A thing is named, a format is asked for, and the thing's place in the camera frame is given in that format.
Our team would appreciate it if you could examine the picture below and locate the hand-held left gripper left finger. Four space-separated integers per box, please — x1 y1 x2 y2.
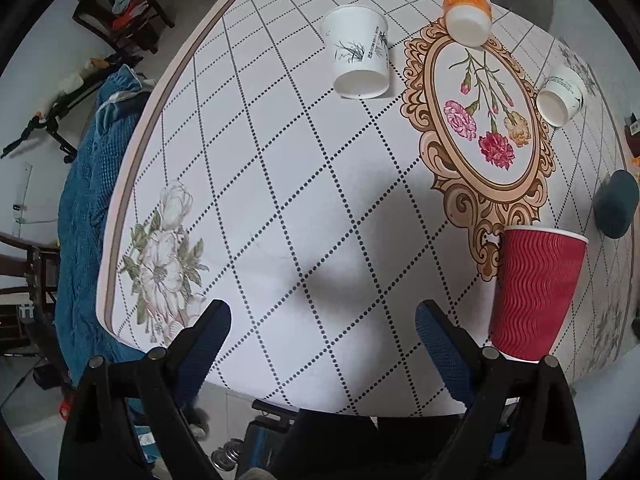
59 299 233 480

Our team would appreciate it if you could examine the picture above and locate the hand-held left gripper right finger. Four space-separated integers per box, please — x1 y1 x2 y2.
414 300 587 480

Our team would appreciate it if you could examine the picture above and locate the red corrugated paper cup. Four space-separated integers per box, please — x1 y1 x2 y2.
489 226 589 363

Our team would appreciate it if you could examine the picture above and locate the dark teal cup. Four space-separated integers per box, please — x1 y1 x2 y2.
593 170 635 240

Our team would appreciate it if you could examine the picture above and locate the small white paper cup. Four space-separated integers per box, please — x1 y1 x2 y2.
536 66 587 127

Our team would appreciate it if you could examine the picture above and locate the large white bamboo-print cup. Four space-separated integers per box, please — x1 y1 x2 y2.
321 5 392 100

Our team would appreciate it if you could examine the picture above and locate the orange patterned cup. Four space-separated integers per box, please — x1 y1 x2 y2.
442 0 492 47

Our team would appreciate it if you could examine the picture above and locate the blue quilted blanket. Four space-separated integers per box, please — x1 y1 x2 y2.
54 65 156 411

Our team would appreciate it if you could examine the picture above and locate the brown wooden chair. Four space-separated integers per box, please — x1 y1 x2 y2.
0 232 62 357

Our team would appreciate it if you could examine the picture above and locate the floral printed tablecloth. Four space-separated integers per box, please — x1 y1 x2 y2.
97 0 638 418

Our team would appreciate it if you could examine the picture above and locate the black folding stand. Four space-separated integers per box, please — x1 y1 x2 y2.
0 72 108 163

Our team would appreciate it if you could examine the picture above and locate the dark wooden chair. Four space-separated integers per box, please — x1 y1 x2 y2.
72 0 176 56

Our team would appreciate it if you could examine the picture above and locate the pile of clothes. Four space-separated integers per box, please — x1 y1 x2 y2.
110 0 152 31

